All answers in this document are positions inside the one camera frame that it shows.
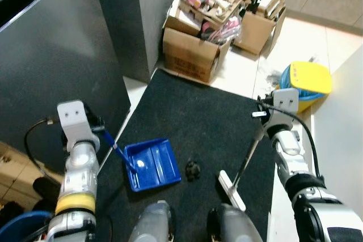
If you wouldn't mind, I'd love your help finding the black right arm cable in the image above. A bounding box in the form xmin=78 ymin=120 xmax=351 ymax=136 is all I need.
xmin=256 ymin=101 xmax=322 ymax=181

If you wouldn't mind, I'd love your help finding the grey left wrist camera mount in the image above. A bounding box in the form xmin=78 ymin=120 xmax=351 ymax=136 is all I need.
xmin=57 ymin=100 xmax=100 ymax=153

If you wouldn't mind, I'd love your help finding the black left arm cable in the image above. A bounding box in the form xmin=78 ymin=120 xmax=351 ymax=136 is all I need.
xmin=23 ymin=117 xmax=64 ymax=181

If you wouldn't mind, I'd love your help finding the small black debris clump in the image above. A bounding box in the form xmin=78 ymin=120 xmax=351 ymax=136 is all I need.
xmin=186 ymin=162 xmax=202 ymax=178

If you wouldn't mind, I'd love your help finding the dark grey tall cabinet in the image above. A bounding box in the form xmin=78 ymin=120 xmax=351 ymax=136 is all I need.
xmin=90 ymin=0 xmax=191 ymax=85

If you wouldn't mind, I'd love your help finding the grey robot right leg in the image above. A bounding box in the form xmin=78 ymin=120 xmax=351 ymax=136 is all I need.
xmin=206 ymin=203 xmax=265 ymax=242

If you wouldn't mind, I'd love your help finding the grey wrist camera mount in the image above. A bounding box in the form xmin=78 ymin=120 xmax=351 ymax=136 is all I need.
xmin=272 ymin=88 xmax=299 ymax=127
xmin=57 ymin=100 xmax=100 ymax=153

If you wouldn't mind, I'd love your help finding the large brown cardboard box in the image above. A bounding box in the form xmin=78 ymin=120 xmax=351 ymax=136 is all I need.
xmin=162 ymin=9 xmax=232 ymax=84

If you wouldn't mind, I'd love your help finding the blue plastic dustpan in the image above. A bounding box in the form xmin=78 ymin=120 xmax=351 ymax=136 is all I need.
xmin=102 ymin=131 xmax=182 ymax=193

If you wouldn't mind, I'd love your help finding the black floor mat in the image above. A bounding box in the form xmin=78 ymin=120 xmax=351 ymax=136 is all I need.
xmin=94 ymin=69 xmax=284 ymax=242

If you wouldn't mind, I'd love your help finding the broom with white head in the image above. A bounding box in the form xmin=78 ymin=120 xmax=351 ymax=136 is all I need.
xmin=218 ymin=128 xmax=267 ymax=212

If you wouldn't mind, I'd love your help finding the grey robot leg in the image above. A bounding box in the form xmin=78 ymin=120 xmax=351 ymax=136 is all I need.
xmin=129 ymin=200 xmax=174 ymax=242
xmin=206 ymin=203 xmax=265 ymax=242

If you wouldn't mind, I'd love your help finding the small brown cardboard box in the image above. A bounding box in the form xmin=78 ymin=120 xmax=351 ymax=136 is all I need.
xmin=231 ymin=0 xmax=288 ymax=57

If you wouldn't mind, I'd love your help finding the blue plastic basin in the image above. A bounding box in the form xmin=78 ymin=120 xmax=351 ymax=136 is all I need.
xmin=0 ymin=210 xmax=53 ymax=242

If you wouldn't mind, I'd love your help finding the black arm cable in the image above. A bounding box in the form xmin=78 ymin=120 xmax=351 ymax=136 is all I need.
xmin=256 ymin=101 xmax=322 ymax=181
xmin=23 ymin=117 xmax=64 ymax=181

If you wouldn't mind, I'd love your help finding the grey robot left leg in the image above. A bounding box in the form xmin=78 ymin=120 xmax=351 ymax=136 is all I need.
xmin=129 ymin=200 xmax=174 ymax=242

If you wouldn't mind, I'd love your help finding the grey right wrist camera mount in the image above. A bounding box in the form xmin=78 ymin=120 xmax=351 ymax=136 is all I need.
xmin=272 ymin=88 xmax=299 ymax=127

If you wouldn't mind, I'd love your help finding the yellow and blue bin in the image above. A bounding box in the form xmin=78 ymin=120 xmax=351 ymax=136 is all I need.
xmin=280 ymin=61 xmax=333 ymax=114

